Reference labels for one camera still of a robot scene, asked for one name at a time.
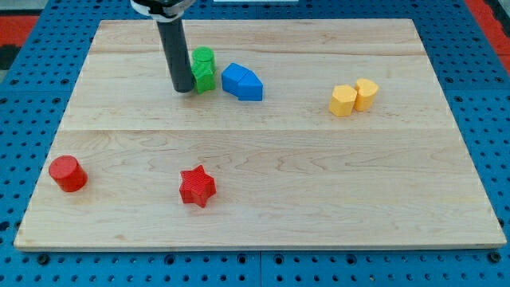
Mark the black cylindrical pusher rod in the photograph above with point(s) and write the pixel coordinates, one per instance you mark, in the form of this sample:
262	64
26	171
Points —
176	52

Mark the yellow heart block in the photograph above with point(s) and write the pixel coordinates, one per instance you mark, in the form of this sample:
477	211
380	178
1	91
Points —
366	93

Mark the red star block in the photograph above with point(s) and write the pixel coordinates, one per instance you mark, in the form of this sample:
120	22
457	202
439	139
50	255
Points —
196	186

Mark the blue triangle block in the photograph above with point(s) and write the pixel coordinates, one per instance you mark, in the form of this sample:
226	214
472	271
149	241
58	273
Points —
250	88

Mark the red cylinder block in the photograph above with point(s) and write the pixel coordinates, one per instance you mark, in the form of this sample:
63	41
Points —
68	174

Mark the wooden board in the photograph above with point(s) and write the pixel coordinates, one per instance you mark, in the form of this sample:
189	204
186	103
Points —
289	174

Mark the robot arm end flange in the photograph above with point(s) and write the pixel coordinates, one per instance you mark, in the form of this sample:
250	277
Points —
162	10

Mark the green star block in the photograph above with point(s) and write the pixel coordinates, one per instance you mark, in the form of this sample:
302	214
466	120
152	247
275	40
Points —
204	77

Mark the yellow hexagon block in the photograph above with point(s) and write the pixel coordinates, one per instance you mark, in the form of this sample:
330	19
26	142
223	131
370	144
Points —
342	100

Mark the blue cube block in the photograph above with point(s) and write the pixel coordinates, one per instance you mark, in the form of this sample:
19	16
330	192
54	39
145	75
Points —
231	76

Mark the green cylinder block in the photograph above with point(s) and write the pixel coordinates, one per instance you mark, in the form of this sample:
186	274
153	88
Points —
203	55

